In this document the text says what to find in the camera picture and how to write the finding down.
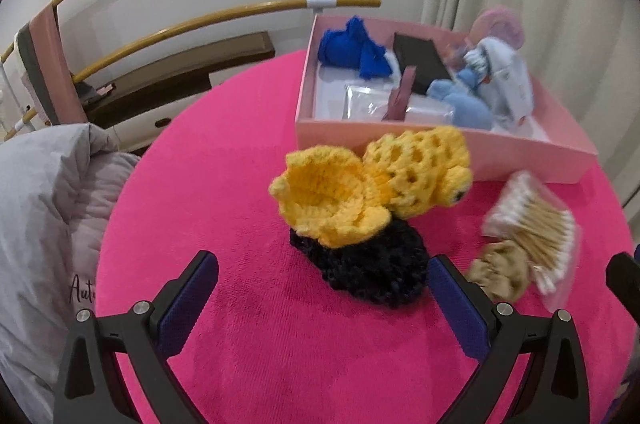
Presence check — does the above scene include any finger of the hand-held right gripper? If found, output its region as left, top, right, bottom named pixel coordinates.
left=605, top=251, right=640, bottom=320

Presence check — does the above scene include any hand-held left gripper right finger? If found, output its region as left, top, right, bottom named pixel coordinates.
left=427, top=254, right=591, bottom=424

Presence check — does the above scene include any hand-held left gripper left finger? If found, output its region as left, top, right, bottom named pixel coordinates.
left=54, top=250, right=220, bottom=424

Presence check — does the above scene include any beige scrunchie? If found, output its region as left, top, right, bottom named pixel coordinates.
left=467, top=240, right=533, bottom=302

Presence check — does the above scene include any black crochet scrunchie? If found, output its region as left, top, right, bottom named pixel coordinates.
left=289, top=219, right=432, bottom=305

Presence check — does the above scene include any cotton swab packet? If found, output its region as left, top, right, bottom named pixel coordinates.
left=481, top=171, right=583, bottom=310

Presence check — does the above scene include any pink cardboard box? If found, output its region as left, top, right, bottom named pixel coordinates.
left=294, top=14, right=600, bottom=185

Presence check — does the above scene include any yellow crochet fish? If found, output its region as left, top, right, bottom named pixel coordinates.
left=268, top=125, right=474, bottom=248

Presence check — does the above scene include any light blue sock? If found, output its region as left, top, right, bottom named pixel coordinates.
left=426, top=72, right=493, bottom=130

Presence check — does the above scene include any maroon leather strap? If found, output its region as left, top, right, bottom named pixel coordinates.
left=382, top=65, right=417, bottom=122

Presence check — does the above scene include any clear plastic bag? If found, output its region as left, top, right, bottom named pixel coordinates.
left=344, top=82, right=456, bottom=123

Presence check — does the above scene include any black pouch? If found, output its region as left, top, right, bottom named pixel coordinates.
left=392, top=33, right=453, bottom=96

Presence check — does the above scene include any royal blue knitted cloth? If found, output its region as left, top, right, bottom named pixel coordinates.
left=318, top=15, right=396, bottom=80

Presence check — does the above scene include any pink organza bag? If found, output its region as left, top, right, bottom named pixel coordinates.
left=467, top=4, right=526, bottom=50

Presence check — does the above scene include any pink round tablecloth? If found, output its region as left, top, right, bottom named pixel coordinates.
left=95, top=49, right=638, bottom=424

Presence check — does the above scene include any grey quilted blanket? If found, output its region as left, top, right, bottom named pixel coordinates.
left=0, top=123, right=143, bottom=424

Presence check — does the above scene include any dark wooden bench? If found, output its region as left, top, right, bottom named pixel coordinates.
left=75, top=31, right=277, bottom=130

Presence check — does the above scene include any white paper sheet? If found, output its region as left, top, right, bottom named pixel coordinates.
left=312, top=54, right=401, bottom=120

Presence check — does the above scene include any pink and grey towel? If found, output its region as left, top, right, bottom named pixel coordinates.
left=15, top=2, right=88, bottom=127

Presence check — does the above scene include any short wooden barre rail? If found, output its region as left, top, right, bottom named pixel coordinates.
left=2, top=0, right=383, bottom=140

